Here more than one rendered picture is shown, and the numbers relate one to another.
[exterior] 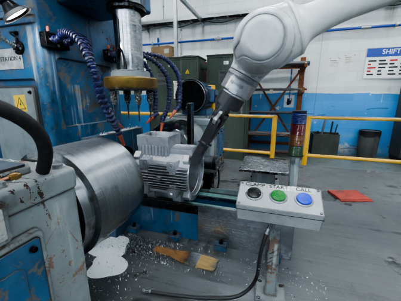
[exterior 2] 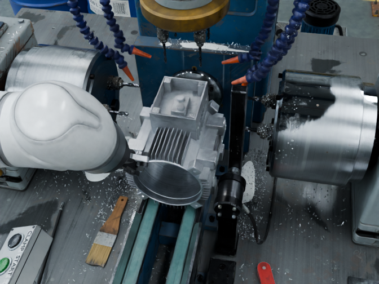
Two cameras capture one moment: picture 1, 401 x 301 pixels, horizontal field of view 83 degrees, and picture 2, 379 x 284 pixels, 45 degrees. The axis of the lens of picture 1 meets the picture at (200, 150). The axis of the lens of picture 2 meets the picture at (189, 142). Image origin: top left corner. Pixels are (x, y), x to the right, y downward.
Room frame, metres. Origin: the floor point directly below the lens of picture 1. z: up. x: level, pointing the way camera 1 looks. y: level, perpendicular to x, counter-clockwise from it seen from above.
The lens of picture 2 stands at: (0.76, -0.58, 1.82)
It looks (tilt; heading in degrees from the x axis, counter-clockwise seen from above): 49 degrees down; 86
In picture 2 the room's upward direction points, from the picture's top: 3 degrees counter-clockwise
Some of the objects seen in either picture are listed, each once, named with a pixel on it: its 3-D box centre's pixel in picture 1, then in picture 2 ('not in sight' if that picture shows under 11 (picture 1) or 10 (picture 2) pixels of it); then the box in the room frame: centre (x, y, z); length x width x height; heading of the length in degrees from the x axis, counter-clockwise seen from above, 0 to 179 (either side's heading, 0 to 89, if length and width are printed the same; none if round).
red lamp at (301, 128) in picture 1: (298, 129); not in sight; (0.93, -0.40, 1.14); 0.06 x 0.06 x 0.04
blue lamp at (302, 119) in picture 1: (299, 117); not in sight; (0.93, -0.40, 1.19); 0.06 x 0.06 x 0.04
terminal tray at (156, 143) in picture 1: (159, 143); (180, 109); (0.79, 0.15, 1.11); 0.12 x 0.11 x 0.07; 71
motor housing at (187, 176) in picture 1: (170, 169); (177, 150); (0.78, 0.11, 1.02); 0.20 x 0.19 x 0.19; 71
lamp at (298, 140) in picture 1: (296, 140); not in sight; (0.93, -0.40, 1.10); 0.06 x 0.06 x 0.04
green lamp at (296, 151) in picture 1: (295, 150); not in sight; (0.93, -0.40, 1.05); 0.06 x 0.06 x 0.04
